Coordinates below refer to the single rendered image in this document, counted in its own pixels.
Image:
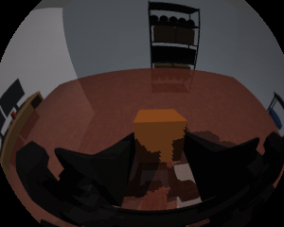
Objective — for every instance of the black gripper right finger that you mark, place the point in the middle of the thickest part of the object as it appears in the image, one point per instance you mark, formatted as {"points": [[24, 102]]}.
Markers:
{"points": [[211, 163]]}

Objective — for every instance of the orange block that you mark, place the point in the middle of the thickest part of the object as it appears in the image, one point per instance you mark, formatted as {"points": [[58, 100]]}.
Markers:
{"points": [[159, 136]]}

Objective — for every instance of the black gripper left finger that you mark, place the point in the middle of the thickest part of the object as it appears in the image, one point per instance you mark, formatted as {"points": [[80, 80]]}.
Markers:
{"points": [[111, 168]]}

